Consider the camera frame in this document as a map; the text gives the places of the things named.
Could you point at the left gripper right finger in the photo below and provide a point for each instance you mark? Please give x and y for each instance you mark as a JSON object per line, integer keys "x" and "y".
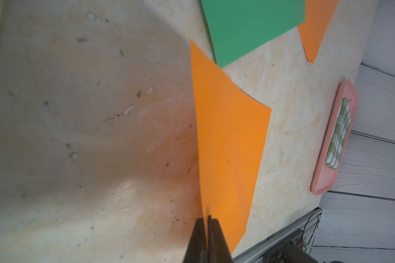
{"x": 218, "y": 251}

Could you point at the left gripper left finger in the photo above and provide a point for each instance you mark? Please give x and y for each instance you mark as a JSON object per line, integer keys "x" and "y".
{"x": 196, "y": 251}

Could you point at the orange paper sheet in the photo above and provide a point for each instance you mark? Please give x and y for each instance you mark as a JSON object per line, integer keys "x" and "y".
{"x": 232, "y": 130}
{"x": 318, "y": 16}

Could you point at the green paper sheet bottom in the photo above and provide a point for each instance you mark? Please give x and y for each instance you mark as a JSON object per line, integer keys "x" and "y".
{"x": 238, "y": 27}

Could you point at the pink plastic tray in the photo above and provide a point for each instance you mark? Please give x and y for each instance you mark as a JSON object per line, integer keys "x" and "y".
{"x": 324, "y": 178}

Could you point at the green checkered cloth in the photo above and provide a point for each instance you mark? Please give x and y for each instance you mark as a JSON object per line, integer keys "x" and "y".
{"x": 338, "y": 138}

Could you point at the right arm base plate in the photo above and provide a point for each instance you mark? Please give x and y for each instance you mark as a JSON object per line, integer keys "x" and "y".
{"x": 289, "y": 250}

